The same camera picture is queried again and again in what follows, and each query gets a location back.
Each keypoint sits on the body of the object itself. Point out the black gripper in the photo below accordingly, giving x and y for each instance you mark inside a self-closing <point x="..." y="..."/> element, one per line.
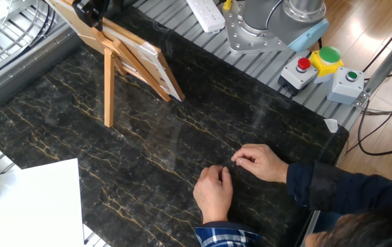
<point x="117" y="7"/>

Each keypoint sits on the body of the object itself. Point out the wooden photo frame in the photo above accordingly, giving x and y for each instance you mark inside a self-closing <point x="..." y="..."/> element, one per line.
<point x="83" y="37"/>

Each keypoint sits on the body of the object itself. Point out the wooden easel stand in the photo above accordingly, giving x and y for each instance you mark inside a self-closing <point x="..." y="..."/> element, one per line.
<point x="108" y="89"/>

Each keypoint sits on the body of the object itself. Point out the person's left forearm dark sleeve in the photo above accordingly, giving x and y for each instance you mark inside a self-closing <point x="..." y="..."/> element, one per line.
<point x="223" y="238"/>

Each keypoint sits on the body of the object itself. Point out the person's right forearm dark sleeve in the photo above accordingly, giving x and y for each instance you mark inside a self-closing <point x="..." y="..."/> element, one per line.
<point x="336" y="188"/>

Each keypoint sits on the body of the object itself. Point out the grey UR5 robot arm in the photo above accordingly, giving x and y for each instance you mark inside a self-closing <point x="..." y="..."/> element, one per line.
<point x="275" y="20"/>

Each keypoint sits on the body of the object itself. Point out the person's left hand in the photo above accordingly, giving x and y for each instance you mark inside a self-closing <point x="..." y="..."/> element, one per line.
<point x="213" y="195"/>

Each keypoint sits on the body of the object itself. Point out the person's right hand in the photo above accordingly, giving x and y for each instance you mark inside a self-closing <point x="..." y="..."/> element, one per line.
<point x="264" y="163"/>

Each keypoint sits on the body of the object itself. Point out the white power strip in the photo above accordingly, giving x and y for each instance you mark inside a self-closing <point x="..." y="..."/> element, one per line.
<point x="208" y="15"/>

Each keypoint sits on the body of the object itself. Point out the yellow plastic clip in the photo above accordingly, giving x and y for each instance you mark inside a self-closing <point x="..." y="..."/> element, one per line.
<point x="227" y="5"/>

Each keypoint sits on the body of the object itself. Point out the white paper sheet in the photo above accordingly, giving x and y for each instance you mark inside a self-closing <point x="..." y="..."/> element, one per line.
<point x="28" y="209"/>
<point x="0" y="183"/>

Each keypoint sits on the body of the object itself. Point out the grey box red button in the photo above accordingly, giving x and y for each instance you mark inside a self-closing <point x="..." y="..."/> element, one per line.
<point x="295" y="75"/>

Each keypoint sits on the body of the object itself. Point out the yellow box green mushroom button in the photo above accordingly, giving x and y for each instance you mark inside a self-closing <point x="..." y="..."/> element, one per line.
<point x="326" y="60"/>

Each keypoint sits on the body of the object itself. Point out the grey box green button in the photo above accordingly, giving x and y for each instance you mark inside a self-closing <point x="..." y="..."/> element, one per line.
<point x="345" y="87"/>

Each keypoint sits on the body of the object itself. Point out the white tape scrap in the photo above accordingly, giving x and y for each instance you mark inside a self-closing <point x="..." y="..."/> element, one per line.
<point x="331" y="125"/>

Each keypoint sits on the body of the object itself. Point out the blue jeans leg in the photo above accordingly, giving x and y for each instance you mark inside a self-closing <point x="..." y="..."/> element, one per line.
<point x="326" y="221"/>

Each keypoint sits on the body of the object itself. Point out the person's head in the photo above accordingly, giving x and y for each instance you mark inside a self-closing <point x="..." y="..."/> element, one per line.
<point x="370" y="230"/>

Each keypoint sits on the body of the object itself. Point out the grey aluminium post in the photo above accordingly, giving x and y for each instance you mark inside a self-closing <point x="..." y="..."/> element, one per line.
<point x="388" y="63"/>

